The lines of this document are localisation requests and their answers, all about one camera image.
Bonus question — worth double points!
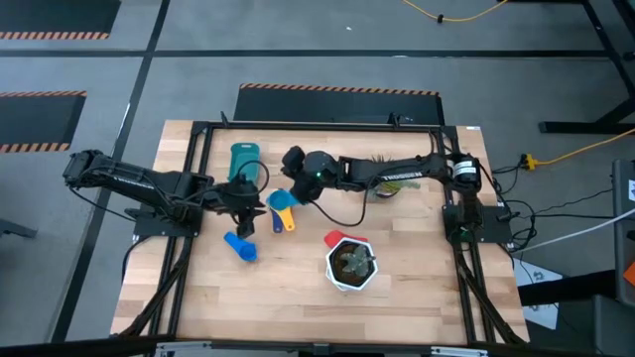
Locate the white faceted planter pot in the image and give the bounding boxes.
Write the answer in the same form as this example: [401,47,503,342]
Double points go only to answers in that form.
[324,236,380,293]

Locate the yellow floor cable with plug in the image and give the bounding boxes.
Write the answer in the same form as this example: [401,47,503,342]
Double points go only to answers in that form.
[519,127,635,171]

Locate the black floor stand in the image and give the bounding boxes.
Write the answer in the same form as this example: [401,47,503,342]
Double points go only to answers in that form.
[538,0,635,136]

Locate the yellow measuring cup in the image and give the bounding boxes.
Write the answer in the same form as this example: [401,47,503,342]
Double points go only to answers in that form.
[276,206,297,233]

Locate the white floor cable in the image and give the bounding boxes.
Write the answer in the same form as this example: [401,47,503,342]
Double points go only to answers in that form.
[513,206,635,254]

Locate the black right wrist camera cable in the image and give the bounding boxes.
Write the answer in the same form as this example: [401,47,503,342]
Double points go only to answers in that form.
[310,176,373,229]

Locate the teal plastic basket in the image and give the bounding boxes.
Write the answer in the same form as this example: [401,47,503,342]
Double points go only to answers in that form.
[227,142,263,183]

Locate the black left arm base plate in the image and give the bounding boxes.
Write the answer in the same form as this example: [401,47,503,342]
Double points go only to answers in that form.
[131,206,203,238]

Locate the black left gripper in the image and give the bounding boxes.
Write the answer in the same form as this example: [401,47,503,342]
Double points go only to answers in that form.
[205,174,268,238]

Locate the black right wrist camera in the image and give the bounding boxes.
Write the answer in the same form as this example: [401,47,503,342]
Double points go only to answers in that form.
[281,145,308,179]

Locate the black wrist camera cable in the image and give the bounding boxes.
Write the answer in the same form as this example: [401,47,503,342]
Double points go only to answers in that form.
[235,159,271,199]
[310,176,373,229]

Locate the grey equipment cart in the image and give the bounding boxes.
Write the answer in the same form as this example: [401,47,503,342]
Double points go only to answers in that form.
[611,158,635,308]

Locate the teal measuring cup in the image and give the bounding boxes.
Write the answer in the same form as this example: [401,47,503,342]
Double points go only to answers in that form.
[266,188,303,212]

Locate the red measuring cup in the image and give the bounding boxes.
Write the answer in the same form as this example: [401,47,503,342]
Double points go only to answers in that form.
[322,229,370,250]

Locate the blue measuring cup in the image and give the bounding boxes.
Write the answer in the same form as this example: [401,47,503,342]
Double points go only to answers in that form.
[222,230,260,263]

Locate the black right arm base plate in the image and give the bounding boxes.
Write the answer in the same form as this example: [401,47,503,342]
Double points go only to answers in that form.
[442,202,513,245]

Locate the green succulent plant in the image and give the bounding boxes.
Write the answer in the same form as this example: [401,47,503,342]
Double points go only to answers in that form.
[341,244,377,280]

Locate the white paper sheet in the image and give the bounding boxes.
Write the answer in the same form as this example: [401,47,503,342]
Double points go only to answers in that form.
[511,256,566,332]

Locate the spiky green plant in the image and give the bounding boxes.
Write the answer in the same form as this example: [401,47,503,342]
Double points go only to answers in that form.
[367,153,424,200]

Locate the black left wrist camera cable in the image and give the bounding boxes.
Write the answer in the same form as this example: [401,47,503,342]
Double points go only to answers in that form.
[235,159,271,199]

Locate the black table frame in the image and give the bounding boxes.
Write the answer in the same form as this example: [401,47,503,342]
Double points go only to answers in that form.
[116,112,530,348]

